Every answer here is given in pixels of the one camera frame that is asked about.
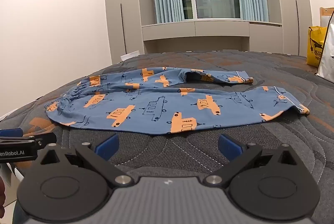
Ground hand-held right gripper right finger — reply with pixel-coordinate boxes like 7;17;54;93
204;133;298;187

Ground grey quilted mattress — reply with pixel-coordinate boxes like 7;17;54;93
0;49;334;224

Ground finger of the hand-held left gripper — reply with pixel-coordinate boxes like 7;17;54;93
0;128;23;138
34;132;57;148

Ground wooden board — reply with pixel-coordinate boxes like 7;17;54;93
319;6;334;16

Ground beige tall wardrobe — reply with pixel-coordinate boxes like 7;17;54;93
104;0;145;64
268;0;322;57

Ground white plastic bag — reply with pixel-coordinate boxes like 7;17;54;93
314;10;334;81

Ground beige window bench cabinet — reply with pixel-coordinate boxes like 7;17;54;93
141;20;284;54

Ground yellow printed bag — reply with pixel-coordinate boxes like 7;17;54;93
306;26;328;67

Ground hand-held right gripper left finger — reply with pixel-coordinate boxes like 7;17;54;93
39;133;134;189

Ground blue pants with orange cars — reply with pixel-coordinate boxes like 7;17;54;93
45;67;310;136

